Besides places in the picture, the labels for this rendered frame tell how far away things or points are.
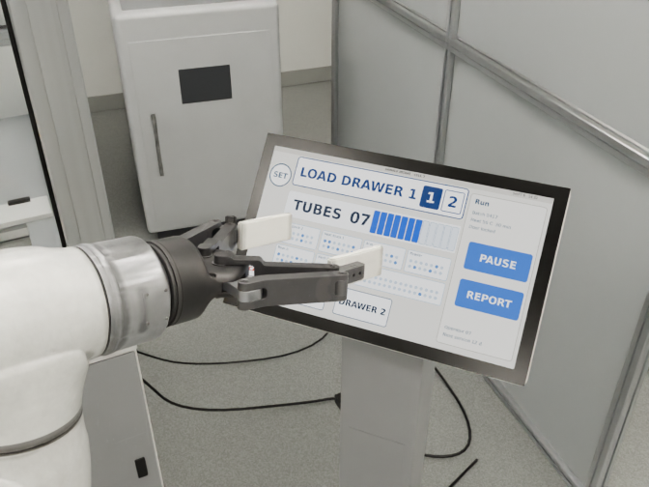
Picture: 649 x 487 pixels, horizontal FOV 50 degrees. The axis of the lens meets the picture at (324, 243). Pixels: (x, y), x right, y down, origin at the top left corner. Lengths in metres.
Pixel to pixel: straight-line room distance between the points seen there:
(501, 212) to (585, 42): 0.76
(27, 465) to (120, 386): 0.91
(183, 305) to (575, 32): 1.41
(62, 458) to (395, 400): 0.89
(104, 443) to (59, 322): 1.05
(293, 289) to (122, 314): 0.14
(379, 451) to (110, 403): 0.55
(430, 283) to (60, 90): 0.64
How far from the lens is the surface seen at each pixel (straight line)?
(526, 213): 1.13
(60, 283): 0.53
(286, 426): 2.31
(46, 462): 0.57
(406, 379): 1.33
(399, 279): 1.14
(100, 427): 1.53
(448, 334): 1.12
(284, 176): 1.22
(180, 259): 0.59
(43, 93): 1.15
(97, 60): 4.48
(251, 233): 0.74
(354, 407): 1.43
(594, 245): 1.87
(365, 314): 1.15
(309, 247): 1.18
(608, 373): 1.96
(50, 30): 1.11
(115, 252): 0.57
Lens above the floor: 1.73
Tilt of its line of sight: 34 degrees down
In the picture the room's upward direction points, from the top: straight up
